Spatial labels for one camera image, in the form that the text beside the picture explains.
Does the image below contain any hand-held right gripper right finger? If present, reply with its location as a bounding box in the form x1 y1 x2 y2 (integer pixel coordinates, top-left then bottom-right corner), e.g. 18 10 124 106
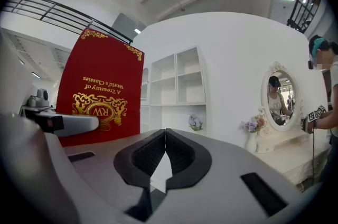
165 128 212 195

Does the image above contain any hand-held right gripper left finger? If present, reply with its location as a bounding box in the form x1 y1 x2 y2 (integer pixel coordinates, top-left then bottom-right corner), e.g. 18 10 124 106
113 128 166 222

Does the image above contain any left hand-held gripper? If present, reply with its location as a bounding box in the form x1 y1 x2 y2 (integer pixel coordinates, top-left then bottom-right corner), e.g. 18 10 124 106
31 111 100 138

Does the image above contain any red book with gold print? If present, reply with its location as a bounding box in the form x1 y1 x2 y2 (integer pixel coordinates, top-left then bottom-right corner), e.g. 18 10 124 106
55 28 145 147

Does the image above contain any white shelf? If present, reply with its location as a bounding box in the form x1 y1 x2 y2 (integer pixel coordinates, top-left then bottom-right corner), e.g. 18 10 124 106
139 45 208 137

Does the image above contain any grey device on stand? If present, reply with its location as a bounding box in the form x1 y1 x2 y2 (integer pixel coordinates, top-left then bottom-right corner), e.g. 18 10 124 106
26 88 50 108

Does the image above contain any white vase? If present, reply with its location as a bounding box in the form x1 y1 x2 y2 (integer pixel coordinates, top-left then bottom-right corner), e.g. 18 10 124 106
245 132 258 154

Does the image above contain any purple and pink flower bunch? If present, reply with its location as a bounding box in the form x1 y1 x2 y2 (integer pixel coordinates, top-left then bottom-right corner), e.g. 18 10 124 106
239 114 266 134

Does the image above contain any white dressing table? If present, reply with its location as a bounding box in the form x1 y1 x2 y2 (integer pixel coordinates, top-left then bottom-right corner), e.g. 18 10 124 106
253 126 332 188

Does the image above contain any white oval mirror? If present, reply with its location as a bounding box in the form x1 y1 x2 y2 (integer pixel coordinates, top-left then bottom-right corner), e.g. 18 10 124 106
260 61 304 133

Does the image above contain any long black railing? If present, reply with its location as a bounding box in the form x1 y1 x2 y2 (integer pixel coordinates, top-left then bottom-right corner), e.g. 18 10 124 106
1 0 134 45

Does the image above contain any short black railing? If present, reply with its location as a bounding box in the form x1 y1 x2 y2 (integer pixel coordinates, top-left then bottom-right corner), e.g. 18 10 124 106
286 0 323 34

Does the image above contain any black cable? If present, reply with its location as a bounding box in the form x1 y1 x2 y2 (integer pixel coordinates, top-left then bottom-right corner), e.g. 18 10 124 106
311 133 316 185

